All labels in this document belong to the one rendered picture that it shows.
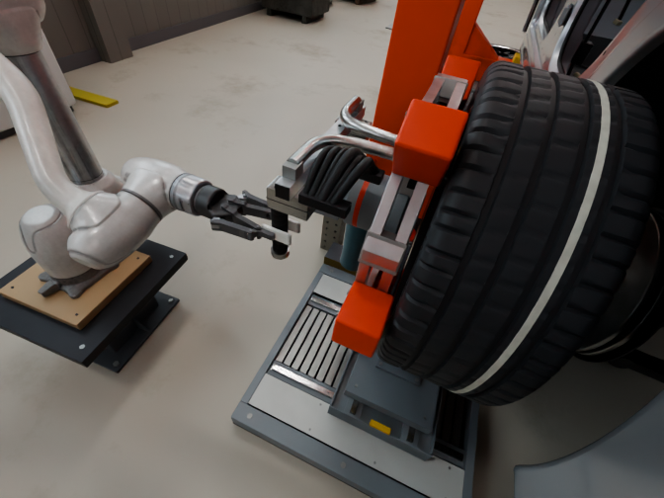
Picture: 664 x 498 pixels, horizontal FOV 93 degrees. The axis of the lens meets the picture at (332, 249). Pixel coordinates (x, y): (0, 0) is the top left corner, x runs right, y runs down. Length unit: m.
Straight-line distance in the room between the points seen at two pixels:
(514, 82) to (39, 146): 0.88
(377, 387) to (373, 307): 0.69
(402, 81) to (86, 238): 0.91
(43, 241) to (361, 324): 1.02
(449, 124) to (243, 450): 1.21
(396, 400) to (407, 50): 1.08
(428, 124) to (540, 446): 1.41
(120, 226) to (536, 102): 0.76
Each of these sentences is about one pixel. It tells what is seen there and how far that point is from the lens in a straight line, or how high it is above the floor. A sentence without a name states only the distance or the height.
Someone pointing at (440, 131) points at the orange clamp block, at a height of 1.14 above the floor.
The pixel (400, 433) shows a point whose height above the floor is 0.15.
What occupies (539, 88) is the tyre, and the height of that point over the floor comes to 1.18.
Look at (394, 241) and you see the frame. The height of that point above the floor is 0.98.
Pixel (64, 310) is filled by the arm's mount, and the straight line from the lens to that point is 1.38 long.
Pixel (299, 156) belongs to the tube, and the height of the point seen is 1.01.
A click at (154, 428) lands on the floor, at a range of 1.44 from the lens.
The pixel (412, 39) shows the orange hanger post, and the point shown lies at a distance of 1.08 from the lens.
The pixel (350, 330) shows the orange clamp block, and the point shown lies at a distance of 0.51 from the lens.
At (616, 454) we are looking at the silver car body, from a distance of 0.49.
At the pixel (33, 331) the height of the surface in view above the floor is 0.30.
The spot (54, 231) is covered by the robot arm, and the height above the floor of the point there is 0.57.
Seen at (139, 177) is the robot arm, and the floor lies 0.87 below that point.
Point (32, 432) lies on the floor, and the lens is 1.61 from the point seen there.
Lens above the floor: 1.32
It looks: 46 degrees down
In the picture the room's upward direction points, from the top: 9 degrees clockwise
